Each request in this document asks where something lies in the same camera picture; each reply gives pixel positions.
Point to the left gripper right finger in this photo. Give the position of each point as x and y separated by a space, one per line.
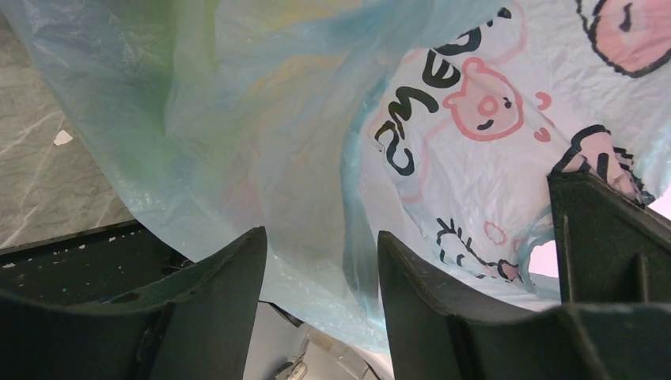
613 321

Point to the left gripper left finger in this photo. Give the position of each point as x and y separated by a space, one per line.
194 324

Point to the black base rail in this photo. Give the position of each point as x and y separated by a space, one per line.
88 266

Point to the light blue plastic bag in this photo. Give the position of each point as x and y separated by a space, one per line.
329 121

